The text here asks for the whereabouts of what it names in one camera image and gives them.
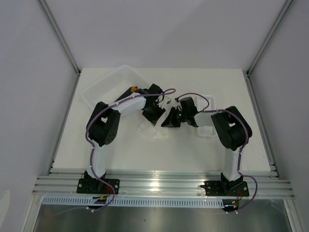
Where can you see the dark navy rolled napkin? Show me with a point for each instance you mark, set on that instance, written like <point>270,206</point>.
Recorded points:
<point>127,95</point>

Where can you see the aluminium frame post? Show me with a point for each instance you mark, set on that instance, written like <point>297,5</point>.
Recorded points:
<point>51,20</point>
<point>283,13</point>

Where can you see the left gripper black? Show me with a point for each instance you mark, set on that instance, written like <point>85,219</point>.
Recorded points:
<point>153,118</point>

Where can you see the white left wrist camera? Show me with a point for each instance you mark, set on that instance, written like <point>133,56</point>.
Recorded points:
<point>165,101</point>

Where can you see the right side aluminium rail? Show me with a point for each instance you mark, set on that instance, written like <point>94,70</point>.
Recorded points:
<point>262,127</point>

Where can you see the aluminium mounting rail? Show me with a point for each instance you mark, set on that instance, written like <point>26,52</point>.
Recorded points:
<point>161,184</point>

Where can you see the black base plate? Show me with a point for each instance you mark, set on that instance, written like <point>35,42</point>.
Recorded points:
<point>96,187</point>
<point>220,188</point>

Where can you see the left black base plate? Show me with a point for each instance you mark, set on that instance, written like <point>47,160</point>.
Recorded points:
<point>96,187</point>

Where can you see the large white plastic basket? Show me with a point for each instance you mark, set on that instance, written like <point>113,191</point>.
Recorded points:
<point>110,87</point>

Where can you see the left aluminium frame post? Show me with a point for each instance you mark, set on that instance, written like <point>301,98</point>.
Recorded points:
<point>51,20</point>

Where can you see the white paper napkin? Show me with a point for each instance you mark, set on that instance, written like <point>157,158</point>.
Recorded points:
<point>152,132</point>

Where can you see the small white utensil tray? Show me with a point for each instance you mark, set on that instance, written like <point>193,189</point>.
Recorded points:
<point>208,129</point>

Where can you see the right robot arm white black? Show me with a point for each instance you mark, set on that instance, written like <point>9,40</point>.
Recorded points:
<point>232,130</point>

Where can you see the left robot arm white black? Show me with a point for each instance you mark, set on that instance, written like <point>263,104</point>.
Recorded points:
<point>103,124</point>

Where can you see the right aluminium frame post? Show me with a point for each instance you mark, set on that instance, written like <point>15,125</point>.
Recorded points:
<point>283,13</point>

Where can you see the white slotted cable duct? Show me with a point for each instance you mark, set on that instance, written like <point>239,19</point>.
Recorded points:
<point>134,202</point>

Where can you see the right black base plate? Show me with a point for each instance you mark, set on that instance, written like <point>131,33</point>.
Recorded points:
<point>220,188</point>

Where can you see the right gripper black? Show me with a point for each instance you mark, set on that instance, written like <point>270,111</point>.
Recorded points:
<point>170,121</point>

